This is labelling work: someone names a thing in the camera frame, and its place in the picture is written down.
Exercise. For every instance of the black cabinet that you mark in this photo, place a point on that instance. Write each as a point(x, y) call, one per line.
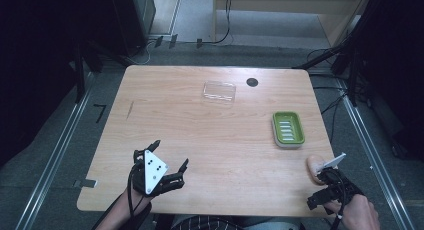
point(131, 20)

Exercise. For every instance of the person's right hand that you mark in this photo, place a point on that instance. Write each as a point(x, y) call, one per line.
point(359, 214)

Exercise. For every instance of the light wooden shelf unit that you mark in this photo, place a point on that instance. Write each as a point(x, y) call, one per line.
point(293, 13)

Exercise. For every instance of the metal floor rail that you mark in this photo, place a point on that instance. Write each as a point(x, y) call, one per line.
point(375, 153)
point(55, 153)

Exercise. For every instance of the peach soap bar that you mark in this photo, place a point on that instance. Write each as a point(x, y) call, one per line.
point(314, 168)

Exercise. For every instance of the black stand with legs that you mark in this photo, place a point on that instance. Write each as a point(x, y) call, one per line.
point(343, 53)
point(83, 66)

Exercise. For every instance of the clear plastic lid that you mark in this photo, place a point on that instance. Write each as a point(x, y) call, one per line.
point(219, 91)

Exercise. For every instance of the black floor tape corner mark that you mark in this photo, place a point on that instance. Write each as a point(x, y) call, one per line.
point(100, 112)

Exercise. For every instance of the grey tape strip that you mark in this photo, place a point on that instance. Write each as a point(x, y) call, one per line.
point(85, 183)

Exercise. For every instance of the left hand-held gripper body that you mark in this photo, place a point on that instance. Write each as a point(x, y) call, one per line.
point(154, 170)

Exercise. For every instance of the person's striped clothing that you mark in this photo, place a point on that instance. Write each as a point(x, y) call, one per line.
point(213, 223)

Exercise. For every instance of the person's left hand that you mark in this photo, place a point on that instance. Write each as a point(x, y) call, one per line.
point(135, 199)

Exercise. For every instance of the green soap dish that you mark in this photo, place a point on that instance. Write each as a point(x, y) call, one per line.
point(288, 129)

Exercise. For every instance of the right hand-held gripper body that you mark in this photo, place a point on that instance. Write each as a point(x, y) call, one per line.
point(338, 186)

